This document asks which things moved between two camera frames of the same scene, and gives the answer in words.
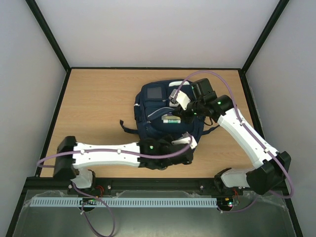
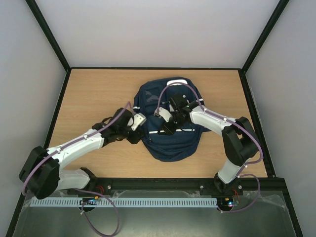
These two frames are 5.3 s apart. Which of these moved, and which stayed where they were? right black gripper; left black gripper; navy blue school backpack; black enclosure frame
Moved: right black gripper; left black gripper
Stayed: black enclosure frame; navy blue school backpack
